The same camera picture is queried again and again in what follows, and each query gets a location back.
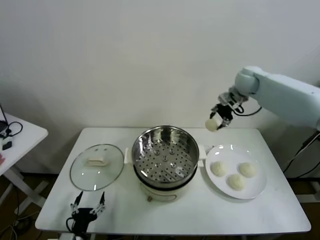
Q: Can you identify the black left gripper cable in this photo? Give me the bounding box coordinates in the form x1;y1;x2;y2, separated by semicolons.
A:
65;216;76;233

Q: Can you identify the white steamed baozi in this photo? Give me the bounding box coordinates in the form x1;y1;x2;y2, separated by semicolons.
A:
226;174;248;191
204;118;222;133
239;162;258;179
210;161;229;177

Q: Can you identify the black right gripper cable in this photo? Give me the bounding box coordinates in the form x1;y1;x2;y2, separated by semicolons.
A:
233;104;263;117

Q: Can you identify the black looped cable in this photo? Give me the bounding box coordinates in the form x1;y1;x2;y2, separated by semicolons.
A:
0;121;24;138

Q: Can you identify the white side table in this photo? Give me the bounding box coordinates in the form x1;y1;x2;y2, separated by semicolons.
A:
0;112;49;208

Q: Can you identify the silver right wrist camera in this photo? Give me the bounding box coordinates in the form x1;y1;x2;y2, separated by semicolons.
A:
217;92;233;105

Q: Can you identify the small black white device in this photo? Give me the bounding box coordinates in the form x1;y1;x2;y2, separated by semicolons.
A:
1;136;14;151

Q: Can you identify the steel perforated steamer basket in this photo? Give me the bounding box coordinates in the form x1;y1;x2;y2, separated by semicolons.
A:
124;125;208;185

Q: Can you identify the white oval plate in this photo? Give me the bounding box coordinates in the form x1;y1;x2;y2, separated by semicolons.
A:
204;144;268;200

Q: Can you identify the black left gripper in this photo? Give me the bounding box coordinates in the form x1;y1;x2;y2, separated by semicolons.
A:
70;191;106;235

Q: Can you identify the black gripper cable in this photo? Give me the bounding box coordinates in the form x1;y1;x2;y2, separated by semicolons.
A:
65;216;76;233
233;104;263;117

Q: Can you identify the glass pot lid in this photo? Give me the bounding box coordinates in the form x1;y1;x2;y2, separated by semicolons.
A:
69;143;125;192

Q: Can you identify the cream electric pot base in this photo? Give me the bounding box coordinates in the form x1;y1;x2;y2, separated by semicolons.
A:
133;167;195;202

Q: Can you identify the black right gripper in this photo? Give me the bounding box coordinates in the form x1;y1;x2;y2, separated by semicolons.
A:
209;103;235;131

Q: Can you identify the black hanging cable with plug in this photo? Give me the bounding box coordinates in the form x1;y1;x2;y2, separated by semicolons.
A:
283;132;320;179

